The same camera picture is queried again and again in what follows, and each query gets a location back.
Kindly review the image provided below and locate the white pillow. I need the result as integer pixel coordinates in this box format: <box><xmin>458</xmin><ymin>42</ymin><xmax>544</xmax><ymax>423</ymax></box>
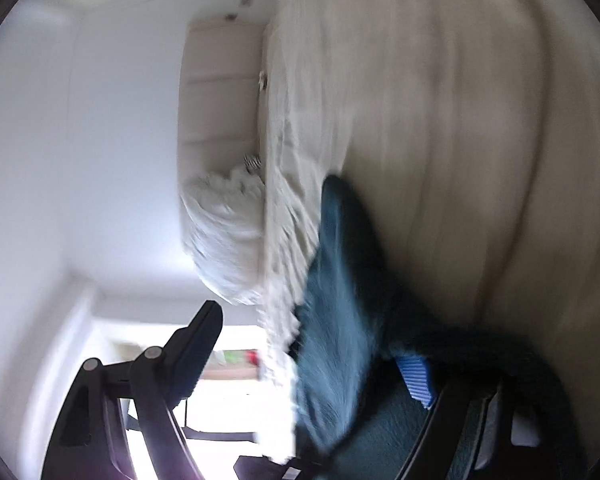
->
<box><xmin>180</xmin><ymin>164</ymin><xmax>270</xmax><ymax>307</ymax></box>

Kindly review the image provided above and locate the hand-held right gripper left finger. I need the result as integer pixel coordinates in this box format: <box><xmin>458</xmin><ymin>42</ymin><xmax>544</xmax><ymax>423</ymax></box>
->
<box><xmin>40</xmin><ymin>300</ymin><xmax>224</xmax><ymax>480</ymax></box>

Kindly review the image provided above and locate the bed with beige cover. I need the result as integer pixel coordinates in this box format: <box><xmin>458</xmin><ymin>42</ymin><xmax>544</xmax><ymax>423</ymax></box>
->
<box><xmin>257</xmin><ymin>0</ymin><xmax>600</xmax><ymax>463</ymax></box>

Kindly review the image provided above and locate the beige padded headboard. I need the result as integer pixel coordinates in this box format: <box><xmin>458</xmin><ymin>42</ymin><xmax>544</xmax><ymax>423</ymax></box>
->
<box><xmin>177</xmin><ymin>20</ymin><xmax>272</xmax><ymax>201</ymax></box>

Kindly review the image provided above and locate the dark teal cloth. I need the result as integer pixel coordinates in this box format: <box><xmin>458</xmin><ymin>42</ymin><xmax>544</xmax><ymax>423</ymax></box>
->
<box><xmin>292</xmin><ymin>175</ymin><xmax>590</xmax><ymax>480</ymax></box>

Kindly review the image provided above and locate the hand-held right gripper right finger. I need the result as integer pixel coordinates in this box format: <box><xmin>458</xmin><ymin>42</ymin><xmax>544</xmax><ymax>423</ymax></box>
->
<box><xmin>394</xmin><ymin>355</ymin><xmax>537</xmax><ymax>480</ymax></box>

